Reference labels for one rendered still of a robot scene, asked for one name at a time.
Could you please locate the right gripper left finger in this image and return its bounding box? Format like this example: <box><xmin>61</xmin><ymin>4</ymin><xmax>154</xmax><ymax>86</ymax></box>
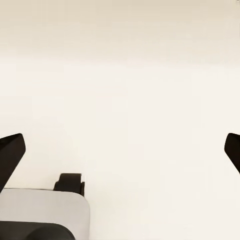
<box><xmin>0</xmin><ymin>133</ymin><xmax>26</xmax><ymax>193</ymax></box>

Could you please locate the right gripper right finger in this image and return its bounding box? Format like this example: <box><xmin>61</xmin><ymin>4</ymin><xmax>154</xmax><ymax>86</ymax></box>
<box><xmin>224</xmin><ymin>133</ymin><xmax>240</xmax><ymax>173</ymax></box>

